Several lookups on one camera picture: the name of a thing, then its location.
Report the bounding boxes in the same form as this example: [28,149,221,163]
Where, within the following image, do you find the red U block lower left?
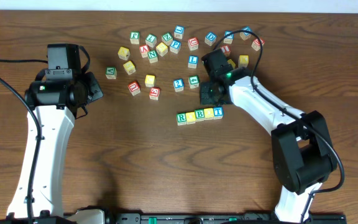
[127,81,141,96]

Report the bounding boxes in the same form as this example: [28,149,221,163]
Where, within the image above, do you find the blue T block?
[213,106,224,119]

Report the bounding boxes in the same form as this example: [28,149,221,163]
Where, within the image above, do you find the green 4 block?
[188,75,200,89]

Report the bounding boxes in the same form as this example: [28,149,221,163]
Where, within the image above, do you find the yellow S block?
[227,59,236,69]

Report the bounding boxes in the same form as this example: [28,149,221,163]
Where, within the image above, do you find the green N block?
[147,50,158,63]

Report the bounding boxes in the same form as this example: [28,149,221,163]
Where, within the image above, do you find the yellow C block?
[145,75,156,88]

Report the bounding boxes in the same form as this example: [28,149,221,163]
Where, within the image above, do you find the red A block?
[139,45,150,58]

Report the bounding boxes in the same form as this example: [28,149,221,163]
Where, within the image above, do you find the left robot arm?
[0,44,103,223]

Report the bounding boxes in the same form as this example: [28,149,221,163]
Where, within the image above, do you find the blue J block top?
[174,26,185,39]

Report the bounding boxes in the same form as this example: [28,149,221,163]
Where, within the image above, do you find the red E block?
[149,87,160,100]

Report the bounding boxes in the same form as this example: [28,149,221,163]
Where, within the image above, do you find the blue D block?
[204,32,217,46]

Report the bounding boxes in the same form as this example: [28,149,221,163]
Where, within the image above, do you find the red M block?
[251,38,265,51]

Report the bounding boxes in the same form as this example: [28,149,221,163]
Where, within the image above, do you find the blue P block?
[170,40,181,54]

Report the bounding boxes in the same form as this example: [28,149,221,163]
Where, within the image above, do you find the yellow K block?
[238,55,249,68]

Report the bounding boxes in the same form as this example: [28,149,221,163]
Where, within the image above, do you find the red u block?
[188,37,199,51]
[127,81,141,96]

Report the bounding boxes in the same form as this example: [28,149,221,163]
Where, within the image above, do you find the yellow O block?
[185,111,196,124]

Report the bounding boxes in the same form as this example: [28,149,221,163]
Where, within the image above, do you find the blue 2 block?
[173,78,184,92]

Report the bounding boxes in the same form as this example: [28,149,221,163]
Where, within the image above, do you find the green L block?
[145,34,157,48]

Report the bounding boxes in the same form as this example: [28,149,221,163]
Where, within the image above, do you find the green B block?
[195,109,205,122]

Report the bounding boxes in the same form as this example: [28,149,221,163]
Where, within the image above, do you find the green R block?
[176,113,187,126]

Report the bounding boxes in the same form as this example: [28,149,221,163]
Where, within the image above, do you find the blue L block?
[188,55,198,68]

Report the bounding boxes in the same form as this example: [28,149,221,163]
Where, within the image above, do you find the green V block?
[105,67,117,79]

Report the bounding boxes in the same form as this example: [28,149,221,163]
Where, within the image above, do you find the green Z block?
[162,32,173,46]

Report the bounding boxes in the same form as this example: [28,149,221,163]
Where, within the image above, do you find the red U block upper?
[188,37,199,51]

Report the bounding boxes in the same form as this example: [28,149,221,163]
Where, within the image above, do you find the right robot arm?
[200,50,344,223]

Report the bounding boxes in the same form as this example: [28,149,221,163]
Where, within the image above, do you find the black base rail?
[61,212,347,224]

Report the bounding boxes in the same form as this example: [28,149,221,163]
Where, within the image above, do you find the red I block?
[220,45,231,57]

